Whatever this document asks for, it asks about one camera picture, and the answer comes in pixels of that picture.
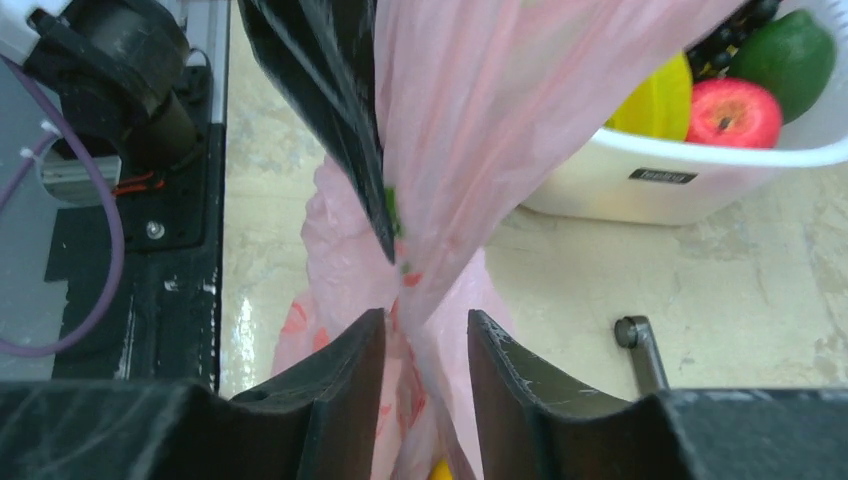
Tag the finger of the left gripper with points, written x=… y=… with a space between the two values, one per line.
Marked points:
x=320 y=56

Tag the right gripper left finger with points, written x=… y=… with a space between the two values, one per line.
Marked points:
x=315 y=420

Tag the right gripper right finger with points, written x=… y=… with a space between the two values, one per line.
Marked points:
x=535 y=421

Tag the pink plastic bag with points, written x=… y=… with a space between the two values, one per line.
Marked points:
x=477 y=102

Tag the yellow fake starfruit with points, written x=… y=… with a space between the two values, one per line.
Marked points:
x=660 y=106

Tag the small red fake apple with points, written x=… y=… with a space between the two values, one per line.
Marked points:
x=728 y=112

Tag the black fake grapes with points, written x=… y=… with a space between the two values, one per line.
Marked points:
x=711 y=56

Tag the green fake lime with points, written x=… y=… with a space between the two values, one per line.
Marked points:
x=792 y=57

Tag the white fruit basket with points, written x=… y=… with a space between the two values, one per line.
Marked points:
x=628 y=178

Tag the aluminium frame rail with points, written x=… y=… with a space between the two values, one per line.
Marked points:
x=206 y=25

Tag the grey metal faucet handle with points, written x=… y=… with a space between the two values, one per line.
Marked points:
x=635 y=334

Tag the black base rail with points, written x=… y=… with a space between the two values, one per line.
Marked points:
x=165 y=319

